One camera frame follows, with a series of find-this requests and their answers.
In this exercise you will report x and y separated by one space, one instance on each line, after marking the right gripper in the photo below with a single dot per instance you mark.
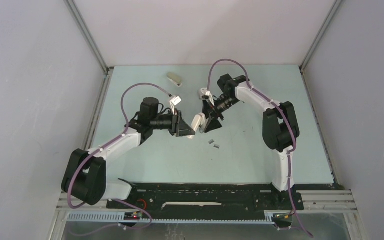
213 113

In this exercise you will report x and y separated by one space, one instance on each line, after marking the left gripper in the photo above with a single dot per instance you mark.
179 128

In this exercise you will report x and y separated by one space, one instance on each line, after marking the white stapler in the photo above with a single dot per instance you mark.
199 123

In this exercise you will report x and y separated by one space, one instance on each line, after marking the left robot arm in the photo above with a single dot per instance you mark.
86 177

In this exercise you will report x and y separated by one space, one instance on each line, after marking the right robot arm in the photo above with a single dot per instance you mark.
280 128

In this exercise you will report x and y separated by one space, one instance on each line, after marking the olive green stapler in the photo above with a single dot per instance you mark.
175 79

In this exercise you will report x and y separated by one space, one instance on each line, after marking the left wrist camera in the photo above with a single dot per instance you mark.
174 100

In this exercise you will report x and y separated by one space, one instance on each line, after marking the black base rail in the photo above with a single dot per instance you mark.
212 202

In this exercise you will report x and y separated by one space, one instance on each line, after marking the left aluminium frame post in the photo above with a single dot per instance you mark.
87 35

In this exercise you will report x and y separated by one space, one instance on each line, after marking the aluminium frame post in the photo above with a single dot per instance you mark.
321 33
87 35

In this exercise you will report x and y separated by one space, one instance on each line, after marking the right aluminium frame post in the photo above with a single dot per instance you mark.
321 33

